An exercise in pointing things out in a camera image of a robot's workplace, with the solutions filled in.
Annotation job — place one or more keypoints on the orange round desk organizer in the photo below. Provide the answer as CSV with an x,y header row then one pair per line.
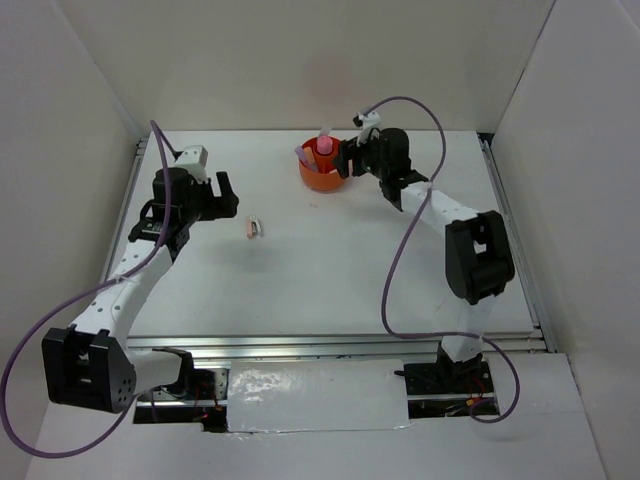
x,y
325,178

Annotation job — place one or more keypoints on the aluminium table frame rail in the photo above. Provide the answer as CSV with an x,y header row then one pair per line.
x,y
333,274

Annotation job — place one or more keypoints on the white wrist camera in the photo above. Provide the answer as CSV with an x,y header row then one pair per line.
x,y
366,123
193,159

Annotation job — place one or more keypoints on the orange highlighter marker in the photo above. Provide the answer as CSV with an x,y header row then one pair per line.
x,y
310,159

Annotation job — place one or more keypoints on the white foam board cover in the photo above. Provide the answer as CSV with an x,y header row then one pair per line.
x,y
316,396

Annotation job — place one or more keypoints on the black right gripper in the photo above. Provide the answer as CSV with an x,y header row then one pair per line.
x,y
349,150

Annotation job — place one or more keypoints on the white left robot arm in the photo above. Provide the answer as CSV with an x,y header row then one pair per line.
x,y
88,364

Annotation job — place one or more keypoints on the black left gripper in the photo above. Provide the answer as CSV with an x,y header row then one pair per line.
x,y
221,207

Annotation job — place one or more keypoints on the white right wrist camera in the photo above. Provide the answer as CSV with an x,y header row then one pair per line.
x,y
366,123

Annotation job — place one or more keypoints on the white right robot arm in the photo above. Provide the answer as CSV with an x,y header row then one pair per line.
x,y
478,263

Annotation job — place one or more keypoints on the purple highlighter marker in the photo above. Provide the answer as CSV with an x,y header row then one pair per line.
x,y
300,154

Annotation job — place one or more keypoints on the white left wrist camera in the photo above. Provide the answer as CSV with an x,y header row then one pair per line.
x,y
193,159

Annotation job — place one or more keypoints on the pink glue bottle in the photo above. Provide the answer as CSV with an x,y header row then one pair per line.
x,y
324,145

